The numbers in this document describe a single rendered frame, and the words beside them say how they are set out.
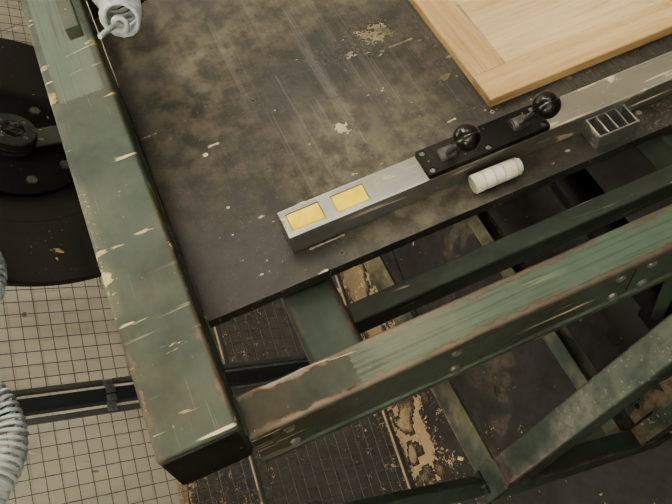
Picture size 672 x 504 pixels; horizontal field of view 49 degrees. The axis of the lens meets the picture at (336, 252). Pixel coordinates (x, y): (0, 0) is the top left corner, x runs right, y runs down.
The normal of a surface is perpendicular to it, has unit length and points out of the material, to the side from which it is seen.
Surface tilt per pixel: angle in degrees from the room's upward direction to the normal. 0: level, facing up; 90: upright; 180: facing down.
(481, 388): 0
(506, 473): 0
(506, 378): 0
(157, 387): 55
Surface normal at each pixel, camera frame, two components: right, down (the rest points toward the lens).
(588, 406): -0.80, 0.02
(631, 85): -0.10, -0.51
